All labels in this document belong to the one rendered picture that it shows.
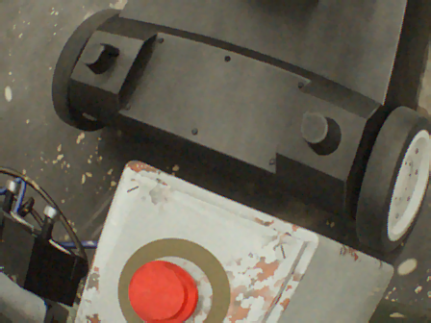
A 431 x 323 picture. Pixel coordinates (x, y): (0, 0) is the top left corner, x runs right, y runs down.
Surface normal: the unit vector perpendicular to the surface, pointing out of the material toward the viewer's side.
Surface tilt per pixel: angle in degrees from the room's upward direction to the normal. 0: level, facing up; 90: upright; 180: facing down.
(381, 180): 12
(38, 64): 0
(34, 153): 0
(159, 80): 0
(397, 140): 19
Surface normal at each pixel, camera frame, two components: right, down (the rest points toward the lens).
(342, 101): -0.04, -0.81
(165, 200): -0.46, -0.23
